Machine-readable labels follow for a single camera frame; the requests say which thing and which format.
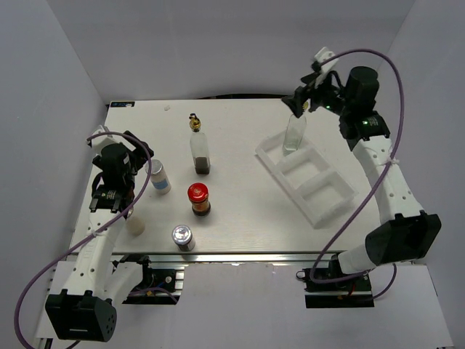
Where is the glass bottle dark sauce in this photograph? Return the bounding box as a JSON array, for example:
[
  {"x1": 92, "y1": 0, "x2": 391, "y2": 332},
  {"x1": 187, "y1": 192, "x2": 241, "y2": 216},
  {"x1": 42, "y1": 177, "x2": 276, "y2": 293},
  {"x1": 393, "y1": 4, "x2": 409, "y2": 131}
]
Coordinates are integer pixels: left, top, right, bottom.
[{"x1": 189, "y1": 113, "x2": 211, "y2": 175}]

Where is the red lid sauce jar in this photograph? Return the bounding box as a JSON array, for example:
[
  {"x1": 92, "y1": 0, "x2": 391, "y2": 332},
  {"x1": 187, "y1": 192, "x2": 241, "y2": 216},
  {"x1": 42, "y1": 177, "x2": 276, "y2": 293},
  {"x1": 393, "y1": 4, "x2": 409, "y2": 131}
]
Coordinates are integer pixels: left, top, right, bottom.
[{"x1": 187, "y1": 182, "x2": 211, "y2": 217}]

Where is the white powder shaker jar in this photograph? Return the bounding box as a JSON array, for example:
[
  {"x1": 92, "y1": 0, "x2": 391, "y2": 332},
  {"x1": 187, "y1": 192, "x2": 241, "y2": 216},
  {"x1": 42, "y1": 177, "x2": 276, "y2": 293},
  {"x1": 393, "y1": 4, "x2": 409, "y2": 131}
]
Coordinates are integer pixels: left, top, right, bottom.
[{"x1": 126, "y1": 216, "x2": 145, "y2": 236}]

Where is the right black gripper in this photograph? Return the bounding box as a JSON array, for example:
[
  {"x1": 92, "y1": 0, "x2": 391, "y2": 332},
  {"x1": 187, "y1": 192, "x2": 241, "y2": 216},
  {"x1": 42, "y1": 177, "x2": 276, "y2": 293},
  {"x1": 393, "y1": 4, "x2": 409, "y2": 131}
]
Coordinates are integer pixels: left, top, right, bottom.
[{"x1": 279, "y1": 70, "x2": 350, "y2": 119}]

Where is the clear glass oil bottle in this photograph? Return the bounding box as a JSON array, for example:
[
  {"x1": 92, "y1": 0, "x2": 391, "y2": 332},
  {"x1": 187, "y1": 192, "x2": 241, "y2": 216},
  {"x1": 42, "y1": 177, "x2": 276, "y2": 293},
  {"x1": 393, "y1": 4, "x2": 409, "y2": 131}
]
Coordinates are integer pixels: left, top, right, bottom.
[{"x1": 283, "y1": 102, "x2": 308, "y2": 156}]

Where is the blue label salt shaker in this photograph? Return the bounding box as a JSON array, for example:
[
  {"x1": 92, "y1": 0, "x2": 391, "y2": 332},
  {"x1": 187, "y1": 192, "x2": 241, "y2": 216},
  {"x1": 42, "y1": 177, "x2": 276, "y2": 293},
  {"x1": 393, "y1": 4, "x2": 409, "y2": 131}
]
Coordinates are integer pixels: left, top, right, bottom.
[{"x1": 145, "y1": 159, "x2": 171, "y2": 195}]

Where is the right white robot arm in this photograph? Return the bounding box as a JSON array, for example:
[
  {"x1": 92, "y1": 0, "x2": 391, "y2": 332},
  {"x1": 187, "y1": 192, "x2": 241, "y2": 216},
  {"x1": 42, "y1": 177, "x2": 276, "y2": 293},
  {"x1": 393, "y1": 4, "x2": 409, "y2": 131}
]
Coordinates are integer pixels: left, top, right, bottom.
[{"x1": 282, "y1": 66, "x2": 442, "y2": 290}]

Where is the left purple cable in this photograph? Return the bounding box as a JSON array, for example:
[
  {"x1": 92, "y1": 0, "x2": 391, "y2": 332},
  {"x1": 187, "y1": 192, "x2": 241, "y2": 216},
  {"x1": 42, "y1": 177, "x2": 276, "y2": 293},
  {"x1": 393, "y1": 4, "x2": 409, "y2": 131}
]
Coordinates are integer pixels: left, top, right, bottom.
[{"x1": 13, "y1": 130, "x2": 153, "y2": 349}]

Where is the dark pepper shaker jar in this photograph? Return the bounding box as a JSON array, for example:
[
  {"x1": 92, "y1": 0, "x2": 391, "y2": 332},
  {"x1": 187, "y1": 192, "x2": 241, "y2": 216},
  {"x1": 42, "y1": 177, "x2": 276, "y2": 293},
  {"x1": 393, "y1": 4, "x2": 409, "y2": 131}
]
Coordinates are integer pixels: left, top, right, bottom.
[{"x1": 171, "y1": 225, "x2": 195, "y2": 252}]

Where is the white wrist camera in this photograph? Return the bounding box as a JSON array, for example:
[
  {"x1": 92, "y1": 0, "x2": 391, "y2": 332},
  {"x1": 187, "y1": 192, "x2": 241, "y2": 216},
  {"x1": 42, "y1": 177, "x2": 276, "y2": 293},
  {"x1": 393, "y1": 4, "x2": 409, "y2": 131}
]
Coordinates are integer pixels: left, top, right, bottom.
[
  {"x1": 86, "y1": 125, "x2": 125, "y2": 156},
  {"x1": 312, "y1": 47, "x2": 339, "y2": 87}
]

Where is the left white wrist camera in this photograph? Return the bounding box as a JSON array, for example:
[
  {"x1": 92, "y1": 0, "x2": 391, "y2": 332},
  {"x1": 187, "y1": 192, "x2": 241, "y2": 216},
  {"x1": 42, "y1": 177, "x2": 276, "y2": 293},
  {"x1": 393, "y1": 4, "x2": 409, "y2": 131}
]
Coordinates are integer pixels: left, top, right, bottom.
[{"x1": 86, "y1": 125, "x2": 125, "y2": 156}]

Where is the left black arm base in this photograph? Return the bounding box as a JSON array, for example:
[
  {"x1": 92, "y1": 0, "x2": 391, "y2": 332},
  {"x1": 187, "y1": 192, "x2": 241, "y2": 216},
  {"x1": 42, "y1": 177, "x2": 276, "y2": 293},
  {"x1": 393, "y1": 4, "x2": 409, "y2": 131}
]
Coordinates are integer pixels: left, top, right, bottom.
[{"x1": 112, "y1": 254, "x2": 180, "y2": 305}]

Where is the white foam organizer tray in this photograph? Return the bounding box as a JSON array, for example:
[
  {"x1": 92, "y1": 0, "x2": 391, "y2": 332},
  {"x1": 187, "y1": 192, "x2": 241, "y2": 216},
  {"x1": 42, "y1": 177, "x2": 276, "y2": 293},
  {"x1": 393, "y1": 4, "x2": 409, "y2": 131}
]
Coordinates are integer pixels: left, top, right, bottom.
[{"x1": 255, "y1": 132, "x2": 358, "y2": 229}]

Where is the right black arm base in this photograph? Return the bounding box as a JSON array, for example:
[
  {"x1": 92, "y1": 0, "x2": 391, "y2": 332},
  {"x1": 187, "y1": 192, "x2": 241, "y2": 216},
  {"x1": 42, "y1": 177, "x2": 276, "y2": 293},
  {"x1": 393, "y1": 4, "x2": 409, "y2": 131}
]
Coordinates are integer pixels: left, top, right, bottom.
[{"x1": 295, "y1": 252, "x2": 374, "y2": 309}]

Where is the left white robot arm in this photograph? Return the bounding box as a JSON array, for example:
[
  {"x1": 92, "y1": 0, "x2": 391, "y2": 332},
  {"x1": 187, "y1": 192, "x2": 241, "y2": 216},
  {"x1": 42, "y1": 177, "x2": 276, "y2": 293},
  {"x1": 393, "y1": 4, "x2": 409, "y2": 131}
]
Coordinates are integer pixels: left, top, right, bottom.
[{"x1": 45, "y1": 127, "x2": 154, "y2": 342}]

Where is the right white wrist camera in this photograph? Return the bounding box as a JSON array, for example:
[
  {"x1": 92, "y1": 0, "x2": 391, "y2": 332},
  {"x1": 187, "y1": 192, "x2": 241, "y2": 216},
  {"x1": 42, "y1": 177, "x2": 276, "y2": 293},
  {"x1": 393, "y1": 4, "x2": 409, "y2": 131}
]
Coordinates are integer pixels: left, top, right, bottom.
[{"x1": 312, "y1": 47, "x2": 339, "y2": 87}]

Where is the left blue table sticker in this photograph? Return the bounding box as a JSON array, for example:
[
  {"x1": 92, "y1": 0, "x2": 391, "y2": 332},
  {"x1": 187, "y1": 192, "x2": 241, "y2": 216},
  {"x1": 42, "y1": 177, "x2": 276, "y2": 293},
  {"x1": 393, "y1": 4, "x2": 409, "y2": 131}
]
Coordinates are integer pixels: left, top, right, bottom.
[{"x1": 110, "y1": 101, "x2": 135, "y2": 108}]

